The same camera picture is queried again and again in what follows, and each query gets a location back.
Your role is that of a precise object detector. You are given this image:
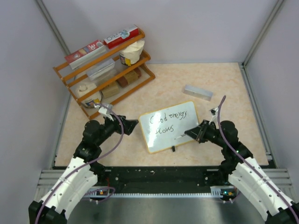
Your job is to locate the orange wooden shelf rack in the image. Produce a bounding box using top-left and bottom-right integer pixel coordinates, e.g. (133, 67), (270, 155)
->
(53, 27), (155, 119)

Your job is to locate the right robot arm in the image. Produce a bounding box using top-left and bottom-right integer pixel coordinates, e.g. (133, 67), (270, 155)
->
(184, 120), (299, 224)

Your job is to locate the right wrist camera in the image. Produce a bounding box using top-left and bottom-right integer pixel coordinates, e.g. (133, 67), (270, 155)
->
(209, 107), (219, 124)

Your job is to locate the aluminium frame rail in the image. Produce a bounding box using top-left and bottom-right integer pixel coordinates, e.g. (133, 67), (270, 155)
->
(37, 169), (64, 188)

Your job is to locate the brown sponge block right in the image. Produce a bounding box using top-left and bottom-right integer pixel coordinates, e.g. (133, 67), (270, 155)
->
(116, 68), (142, 88)

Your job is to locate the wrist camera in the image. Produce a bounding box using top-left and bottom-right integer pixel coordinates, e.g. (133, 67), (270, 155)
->
(94, 103), (114, 121)
(209, 107), (219, 124)

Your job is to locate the clear plastic box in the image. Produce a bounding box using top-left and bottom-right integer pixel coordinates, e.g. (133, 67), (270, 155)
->
(86, 59), (118, 84)

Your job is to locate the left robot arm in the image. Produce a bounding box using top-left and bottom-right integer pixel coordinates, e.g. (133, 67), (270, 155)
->
(28, 115), (139, 224)

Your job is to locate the white bag lower container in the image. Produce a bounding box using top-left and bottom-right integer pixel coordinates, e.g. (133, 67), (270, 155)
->
(74, 82), (103, 109)

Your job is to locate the grey slotted cable duct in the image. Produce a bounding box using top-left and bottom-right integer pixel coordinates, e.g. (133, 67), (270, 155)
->
(83, 186), (238, 201)

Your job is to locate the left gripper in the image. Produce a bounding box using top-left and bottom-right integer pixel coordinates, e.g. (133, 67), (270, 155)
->
(95, 113), (138, 146)

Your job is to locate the red foil wrap box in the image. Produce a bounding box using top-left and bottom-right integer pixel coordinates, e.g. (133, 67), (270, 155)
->
(64, 40), (107, 70)

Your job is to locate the grey whiteboard eraser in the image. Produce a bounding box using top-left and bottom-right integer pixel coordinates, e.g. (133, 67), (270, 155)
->
(183, 85), (213, 101)

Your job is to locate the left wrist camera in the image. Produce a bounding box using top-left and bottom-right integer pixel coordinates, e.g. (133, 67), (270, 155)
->
(94, 103), (114, 121)

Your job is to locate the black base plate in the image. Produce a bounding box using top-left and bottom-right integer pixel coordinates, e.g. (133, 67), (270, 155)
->
(96, 166), (230, 194)

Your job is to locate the white whiteboard yellow frame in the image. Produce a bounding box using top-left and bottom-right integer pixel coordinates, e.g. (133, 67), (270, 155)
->
(139, 101), (199, 154)

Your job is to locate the tan sponge block left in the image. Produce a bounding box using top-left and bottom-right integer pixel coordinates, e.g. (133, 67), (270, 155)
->
(101, 82), (120, 98)

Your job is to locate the white bag container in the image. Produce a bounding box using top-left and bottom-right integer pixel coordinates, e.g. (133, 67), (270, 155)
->
(119, 40), (145, 66)
(74, 82), (103, 109)

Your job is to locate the red white long box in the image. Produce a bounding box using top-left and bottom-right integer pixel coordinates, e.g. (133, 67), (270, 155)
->
(103, 25), (139, 49)

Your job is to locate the white bag upper container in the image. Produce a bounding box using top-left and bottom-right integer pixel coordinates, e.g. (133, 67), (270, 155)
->
(119, 40), (145, 66)

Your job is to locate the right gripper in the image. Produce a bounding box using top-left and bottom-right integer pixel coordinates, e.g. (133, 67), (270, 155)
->
(185, 119), (227, 148)

